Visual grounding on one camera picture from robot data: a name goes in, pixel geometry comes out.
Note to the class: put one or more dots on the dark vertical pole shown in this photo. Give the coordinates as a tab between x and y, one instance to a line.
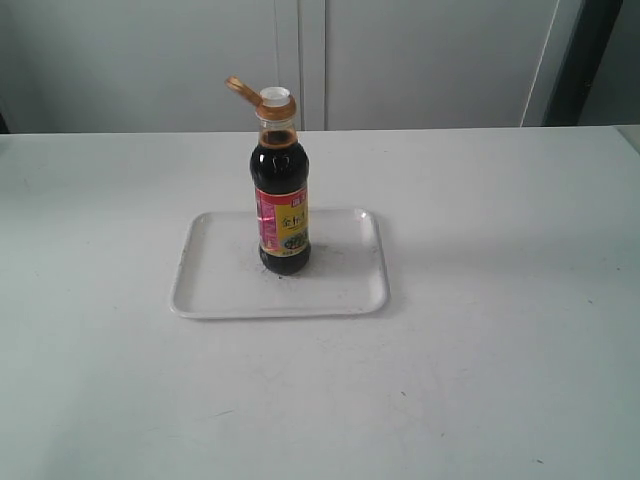
589	39

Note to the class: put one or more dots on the white plastic tray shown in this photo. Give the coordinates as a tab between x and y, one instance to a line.
221	277

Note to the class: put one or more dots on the soy sauce bottle gold cap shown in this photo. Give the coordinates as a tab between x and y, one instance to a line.
279	167

